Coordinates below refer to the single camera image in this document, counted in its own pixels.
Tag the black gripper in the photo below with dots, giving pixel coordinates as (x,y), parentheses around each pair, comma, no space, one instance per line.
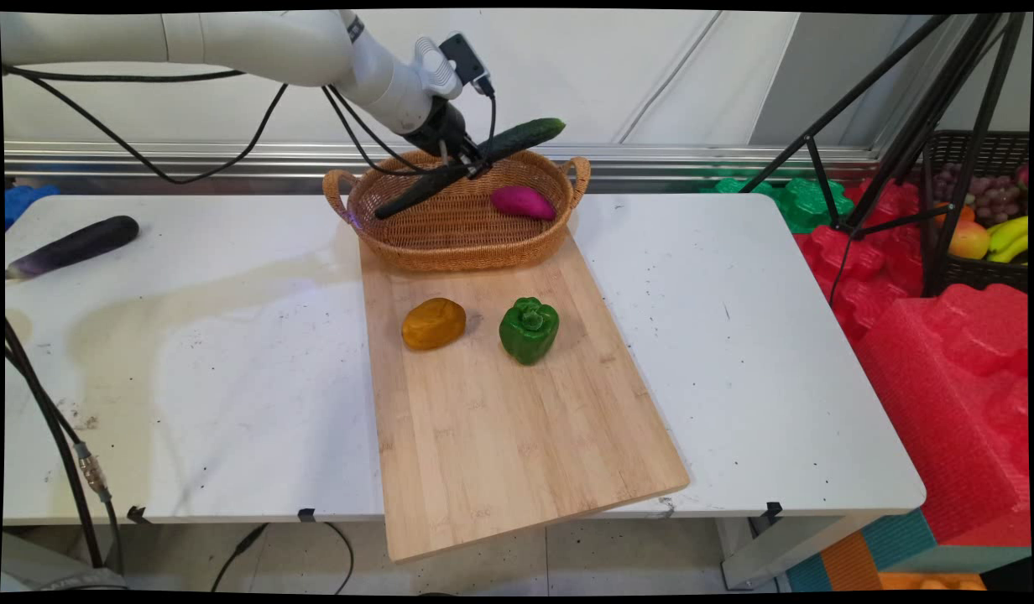
(437,126)

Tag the dark green cucumber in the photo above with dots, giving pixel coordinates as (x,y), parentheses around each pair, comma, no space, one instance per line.
(525,134)

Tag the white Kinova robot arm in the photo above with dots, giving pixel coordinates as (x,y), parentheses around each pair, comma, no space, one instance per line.
(232,42)

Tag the purple sweet potato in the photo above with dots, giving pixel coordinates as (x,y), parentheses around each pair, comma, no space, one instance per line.
(521,203)

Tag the yellow-brown potato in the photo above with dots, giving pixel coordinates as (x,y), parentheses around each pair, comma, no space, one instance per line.
(433,323)

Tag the green bell pepper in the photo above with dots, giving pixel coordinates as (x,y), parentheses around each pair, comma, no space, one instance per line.
(530,335)

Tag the bamboo cutting board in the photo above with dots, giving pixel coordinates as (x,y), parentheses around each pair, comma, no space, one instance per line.
(500,436)

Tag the green foam puzzle pieces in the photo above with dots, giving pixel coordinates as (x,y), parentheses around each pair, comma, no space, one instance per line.
(806,205)

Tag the dark purple eggplant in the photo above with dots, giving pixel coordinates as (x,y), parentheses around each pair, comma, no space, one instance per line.
(72,245)

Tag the red foam puzzle pieces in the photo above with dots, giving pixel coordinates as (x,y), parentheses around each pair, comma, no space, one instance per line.
(869,260)

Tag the blue foam piece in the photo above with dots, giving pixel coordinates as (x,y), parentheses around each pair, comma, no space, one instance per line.
(26,201)

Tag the black tripod stand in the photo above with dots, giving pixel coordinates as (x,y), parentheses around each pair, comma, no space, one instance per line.
(932,126)

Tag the white table leg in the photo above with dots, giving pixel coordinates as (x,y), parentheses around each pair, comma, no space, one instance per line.
(785,549)

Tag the orange-yellow mango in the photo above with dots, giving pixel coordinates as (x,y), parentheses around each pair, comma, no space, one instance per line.
(970,241)

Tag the black wicker fruit crate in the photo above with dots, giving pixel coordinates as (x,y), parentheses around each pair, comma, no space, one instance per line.
(987,151)

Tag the bunch of purple grapes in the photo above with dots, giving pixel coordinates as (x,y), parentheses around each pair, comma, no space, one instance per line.
(991,197)

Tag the greenish yellow banana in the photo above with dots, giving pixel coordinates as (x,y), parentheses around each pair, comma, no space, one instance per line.
(1014,250)

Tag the teal and orange foam mat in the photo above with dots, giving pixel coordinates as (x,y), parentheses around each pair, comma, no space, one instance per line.
(895,545)

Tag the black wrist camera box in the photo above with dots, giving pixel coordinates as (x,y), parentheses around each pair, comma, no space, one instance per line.
(462,59)

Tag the metal wall rail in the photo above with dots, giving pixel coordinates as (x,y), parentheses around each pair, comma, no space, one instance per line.
(190,159)

